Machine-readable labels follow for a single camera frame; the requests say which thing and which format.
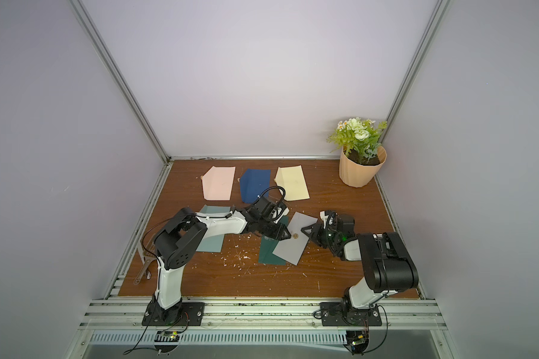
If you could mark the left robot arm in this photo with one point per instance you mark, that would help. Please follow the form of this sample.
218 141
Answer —
177 242

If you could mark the grey envelope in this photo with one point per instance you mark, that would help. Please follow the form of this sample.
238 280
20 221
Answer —
291 250

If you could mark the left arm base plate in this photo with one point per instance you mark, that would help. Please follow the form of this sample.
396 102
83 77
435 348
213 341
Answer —
183 313

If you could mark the navy blue envelope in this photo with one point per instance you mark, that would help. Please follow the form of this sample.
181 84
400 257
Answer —
253 183

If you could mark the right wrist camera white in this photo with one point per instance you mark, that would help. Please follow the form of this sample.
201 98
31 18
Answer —
327 217

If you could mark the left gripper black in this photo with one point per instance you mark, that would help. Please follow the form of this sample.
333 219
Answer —
279 232

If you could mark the right circuit board with wires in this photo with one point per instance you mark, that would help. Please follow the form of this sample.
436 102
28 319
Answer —
358 342

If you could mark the aluminium front rail frame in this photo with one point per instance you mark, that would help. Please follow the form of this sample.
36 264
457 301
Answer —
224 313

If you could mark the white vented cable duct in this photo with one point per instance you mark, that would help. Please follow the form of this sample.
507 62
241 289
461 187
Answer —
129 338

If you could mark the teal envelope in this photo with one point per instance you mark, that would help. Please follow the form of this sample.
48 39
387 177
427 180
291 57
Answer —
212 244

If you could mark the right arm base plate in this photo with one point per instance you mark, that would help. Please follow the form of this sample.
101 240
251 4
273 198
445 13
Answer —
342 314

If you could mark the cream yellow envelope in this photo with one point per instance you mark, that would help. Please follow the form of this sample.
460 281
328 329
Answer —
292 180

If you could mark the pink envelope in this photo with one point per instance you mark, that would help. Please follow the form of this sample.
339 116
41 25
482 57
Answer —
217 183

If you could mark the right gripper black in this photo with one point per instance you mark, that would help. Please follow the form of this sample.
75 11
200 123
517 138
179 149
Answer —
322 230

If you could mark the ribbed terracotta plant pot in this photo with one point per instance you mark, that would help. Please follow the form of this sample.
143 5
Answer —
356 175

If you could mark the green plant white flowers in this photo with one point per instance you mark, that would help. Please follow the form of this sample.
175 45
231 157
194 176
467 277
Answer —
359 140

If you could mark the circuit board with wires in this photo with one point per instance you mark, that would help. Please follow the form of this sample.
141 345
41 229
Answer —
168 335
358 342

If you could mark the dark green envelope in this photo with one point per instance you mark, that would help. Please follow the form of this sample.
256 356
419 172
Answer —
266 255

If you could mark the left circuit board with wires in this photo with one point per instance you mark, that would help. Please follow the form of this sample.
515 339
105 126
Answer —
168 335

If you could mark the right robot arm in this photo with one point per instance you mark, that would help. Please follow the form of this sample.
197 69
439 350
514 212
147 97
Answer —
387 269

